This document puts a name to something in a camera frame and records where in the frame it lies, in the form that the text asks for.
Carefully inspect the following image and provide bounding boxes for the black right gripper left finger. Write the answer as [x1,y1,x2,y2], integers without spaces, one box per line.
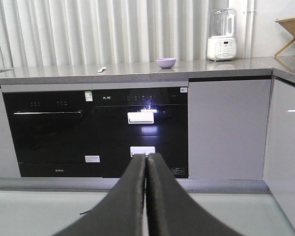
[56,154,146,236]

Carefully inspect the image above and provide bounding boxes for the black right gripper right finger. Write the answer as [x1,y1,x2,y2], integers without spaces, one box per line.
[146,153,240,236]

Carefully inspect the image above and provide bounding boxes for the lilac plastic bowl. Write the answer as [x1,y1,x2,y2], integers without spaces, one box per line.
[155,58,177,69]

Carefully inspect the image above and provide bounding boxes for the black disinfection cabinet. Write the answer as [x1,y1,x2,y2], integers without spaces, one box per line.
[93,87,189,178]

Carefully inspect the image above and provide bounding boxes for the black built-in dishwasher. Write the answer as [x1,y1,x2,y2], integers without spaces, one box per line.
[3,90,102,177]

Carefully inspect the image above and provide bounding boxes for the grey side cabinet door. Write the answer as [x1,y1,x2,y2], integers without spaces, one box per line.
[265,79,295,229]

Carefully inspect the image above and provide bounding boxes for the white soy milk maker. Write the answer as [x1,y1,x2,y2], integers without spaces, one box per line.
[206,8,237,61]

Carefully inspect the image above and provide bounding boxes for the white pleated curtain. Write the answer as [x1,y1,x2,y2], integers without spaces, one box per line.
[0,0,228,69]

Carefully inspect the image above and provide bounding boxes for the wooden dish rack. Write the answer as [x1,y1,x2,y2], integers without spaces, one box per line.
[273,14,295,62]

